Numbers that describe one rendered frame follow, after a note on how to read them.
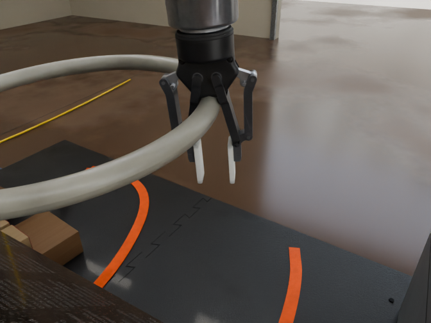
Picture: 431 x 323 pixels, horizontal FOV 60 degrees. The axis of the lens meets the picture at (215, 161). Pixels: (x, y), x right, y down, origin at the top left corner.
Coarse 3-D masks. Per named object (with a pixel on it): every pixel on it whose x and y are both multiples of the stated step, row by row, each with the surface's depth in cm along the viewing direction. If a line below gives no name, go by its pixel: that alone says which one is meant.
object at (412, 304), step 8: (424, 248) 113; (424, 256) 109; (424, 264) 105; (416, 272) 115; (424, 272) 102; (416, 280) 111; (424, 280) 99; (408, 288) 123; (416, 288) 107; (424, 288) 95; (408, 296) 118; (416, 296) 103; (424, 296) 93; (408, 304) 113; (416, 304) 100; (424, 304) 90; (400, 312) 125; (408, 312) 110; (416, 312) 97; (424, 312) 87; (400, 320) 120; (408, 320) 106; (416, 320) 94; (424, 320) 85
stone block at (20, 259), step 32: (0, 256) 60; (32, 256) 67; (0, 288) 48; (32, 288) 53; (64, 288) 58; (96, 288) 64; (0, 320) 40; (32, 320) 43; (64, 320) 46; (96, 320) 51; (128, 320) 56
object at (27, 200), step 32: (64, 64) 73; (96, 64) 74; (128, 64) 73; (160, 64) 69; (192, 128) 44; (128, 160) 38; (160, 160) 40; (0, 192) 35; (32, 192) 35; (64, 192) 36; (96, 192) 37
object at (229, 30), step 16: (176, 32) 47; (224, 32) 45; (192, 48) 45; (208, 48) 45; (224, 48) 46; (192, 64) 49; (208, 64) 48; (224, 64) 48; (208, 80) 50; (224, 80) 49
